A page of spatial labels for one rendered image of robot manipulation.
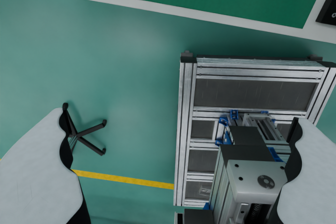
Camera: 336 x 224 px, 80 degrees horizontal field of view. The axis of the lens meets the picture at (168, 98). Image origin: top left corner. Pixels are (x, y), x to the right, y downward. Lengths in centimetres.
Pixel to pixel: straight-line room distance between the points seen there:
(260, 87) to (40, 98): 152
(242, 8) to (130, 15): 87
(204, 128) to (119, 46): 76
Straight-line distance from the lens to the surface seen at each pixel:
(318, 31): 62
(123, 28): 132
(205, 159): 154
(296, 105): 142
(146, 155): 182
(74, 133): 174
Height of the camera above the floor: 126
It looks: 60 degrees down
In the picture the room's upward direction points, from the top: 175 degrees counter-clockwise
